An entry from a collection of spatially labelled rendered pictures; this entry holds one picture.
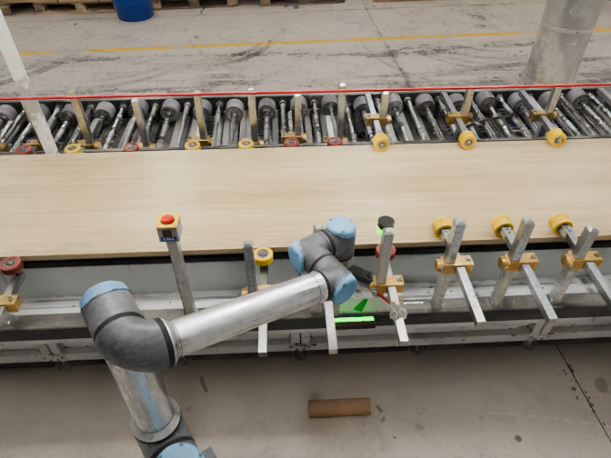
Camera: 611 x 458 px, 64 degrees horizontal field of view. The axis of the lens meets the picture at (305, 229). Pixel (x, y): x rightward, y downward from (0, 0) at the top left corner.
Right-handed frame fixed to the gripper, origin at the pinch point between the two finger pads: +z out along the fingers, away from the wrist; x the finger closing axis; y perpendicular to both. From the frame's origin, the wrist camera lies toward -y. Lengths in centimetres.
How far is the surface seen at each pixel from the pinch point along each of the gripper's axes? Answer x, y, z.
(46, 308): -33, 124, 34
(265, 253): -31.1, 26.8, 6.2
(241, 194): -70, 38, 6
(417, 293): -29, -39, 35
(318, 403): -8, 6, 89
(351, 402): -8, -10, 89
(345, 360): -36, -11, 97
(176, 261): -17, 58, -7
